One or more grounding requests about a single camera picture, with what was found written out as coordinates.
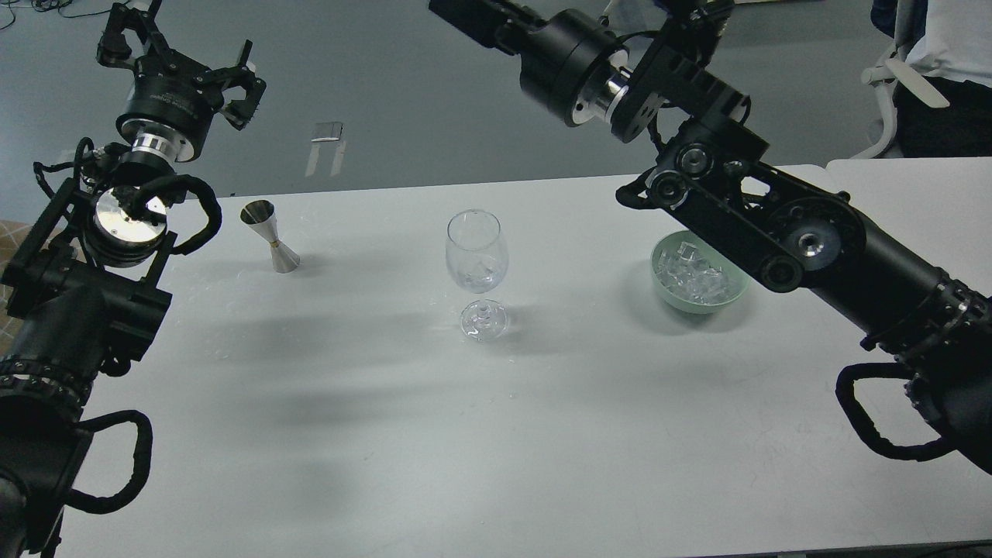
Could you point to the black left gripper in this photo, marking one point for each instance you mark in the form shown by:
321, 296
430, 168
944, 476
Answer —
165, 98

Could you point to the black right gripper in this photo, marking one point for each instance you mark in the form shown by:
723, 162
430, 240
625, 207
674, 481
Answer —
575, 68

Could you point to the silver metal jigger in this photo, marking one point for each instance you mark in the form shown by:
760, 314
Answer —
260, 216

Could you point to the clear ice cubes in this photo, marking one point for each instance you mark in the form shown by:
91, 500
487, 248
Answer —
687, 271

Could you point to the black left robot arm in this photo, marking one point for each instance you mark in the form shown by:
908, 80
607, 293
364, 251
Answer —
84, 282

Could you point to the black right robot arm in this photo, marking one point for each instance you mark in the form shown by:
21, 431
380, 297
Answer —
934, 398

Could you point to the clear wine glass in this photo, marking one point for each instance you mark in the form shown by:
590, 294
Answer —
477, 258

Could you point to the beige checkered chair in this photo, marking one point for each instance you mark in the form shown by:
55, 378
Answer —
13, 234

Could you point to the green ceramic bowl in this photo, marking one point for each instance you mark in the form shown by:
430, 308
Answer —
681, 305

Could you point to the white office chair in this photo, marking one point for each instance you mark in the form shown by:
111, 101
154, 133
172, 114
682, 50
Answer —
891, 73

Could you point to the person in white shirt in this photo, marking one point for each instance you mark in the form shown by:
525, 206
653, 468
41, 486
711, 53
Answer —
949, 44

